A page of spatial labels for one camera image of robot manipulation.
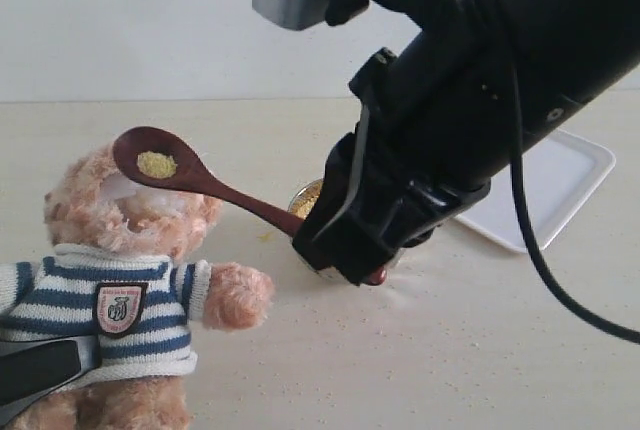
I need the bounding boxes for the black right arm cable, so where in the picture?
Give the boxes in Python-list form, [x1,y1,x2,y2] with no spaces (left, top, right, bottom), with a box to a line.
[349,0,640,344]

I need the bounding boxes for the white rectangular plastic tray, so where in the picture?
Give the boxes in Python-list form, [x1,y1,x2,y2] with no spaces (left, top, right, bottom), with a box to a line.
[455,130,616,253]

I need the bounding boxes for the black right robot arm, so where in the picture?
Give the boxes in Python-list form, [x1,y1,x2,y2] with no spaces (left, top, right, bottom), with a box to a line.
[293,0,639,284]

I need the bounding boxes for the beige teddy bear striped sweater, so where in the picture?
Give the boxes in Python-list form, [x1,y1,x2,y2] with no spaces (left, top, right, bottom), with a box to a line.
[1,145,274,429]

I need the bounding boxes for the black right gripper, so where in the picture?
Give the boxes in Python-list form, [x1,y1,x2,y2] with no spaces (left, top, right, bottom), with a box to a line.
[292,47,494,287]

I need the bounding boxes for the yellow millet grains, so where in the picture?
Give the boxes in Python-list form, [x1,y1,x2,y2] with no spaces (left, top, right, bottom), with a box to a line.
[288,179,323,220]

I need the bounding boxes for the dark red wooden spoon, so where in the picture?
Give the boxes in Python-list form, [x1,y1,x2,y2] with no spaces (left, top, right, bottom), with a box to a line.
[112,126,389,286]

